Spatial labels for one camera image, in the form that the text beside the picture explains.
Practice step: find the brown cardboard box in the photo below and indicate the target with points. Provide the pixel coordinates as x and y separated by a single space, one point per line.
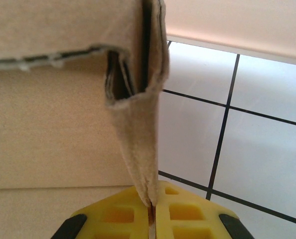
38 124

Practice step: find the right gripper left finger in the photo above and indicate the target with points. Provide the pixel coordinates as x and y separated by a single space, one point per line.
113 224

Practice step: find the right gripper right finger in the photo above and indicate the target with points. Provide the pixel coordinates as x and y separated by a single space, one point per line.
188 219

